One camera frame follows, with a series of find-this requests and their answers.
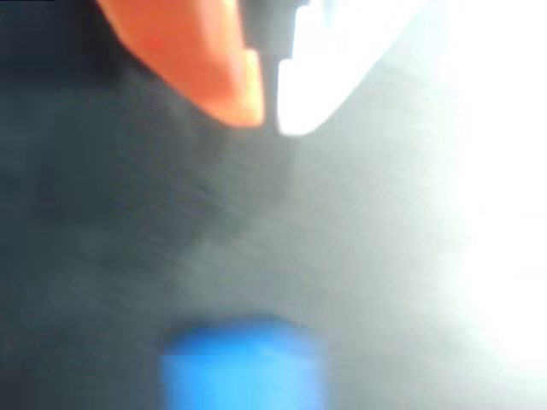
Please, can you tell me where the blue cube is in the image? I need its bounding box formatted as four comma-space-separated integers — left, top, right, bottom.
159, 316, 331, 410

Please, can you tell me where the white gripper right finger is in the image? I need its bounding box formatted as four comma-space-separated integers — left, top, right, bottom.
275, 0, 429, 138

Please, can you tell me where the black table mat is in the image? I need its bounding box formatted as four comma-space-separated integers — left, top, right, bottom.
0, 0, 547, 410

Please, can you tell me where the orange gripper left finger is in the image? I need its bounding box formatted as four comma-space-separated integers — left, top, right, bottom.
94, 0, 265, 129

